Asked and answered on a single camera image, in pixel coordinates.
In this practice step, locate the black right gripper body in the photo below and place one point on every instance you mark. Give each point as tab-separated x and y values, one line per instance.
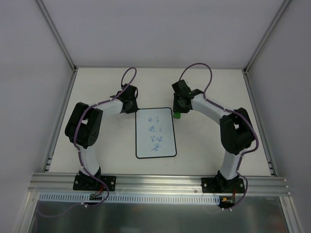
180	107

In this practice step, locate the green whiteboard eraser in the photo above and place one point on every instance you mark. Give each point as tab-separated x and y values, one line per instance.
177	115

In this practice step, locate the white whiteboard black frame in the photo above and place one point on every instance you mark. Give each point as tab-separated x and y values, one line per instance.
155	137

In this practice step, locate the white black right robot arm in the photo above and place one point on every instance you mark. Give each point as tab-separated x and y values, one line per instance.
236	132

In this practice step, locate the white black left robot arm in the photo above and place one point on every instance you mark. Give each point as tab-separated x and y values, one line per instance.
83	130

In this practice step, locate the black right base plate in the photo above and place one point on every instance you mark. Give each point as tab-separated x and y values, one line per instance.
217	185

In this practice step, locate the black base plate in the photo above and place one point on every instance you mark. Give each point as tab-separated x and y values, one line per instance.
83	182
217	185

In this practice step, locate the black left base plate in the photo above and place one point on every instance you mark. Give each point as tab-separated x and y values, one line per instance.
83	182

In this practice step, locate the aluminium front rail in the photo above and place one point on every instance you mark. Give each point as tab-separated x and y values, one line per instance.
160	184

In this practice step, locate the white slotted cable duct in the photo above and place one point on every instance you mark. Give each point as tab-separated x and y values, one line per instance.
131	198

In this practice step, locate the left aluminium frame post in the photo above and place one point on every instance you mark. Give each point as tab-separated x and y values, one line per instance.
48	19

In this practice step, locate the aluminium frame post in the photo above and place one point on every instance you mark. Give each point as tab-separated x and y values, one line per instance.
48	19
277	17

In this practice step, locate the right aluminium frame post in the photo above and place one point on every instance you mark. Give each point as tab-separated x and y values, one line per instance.
277	17

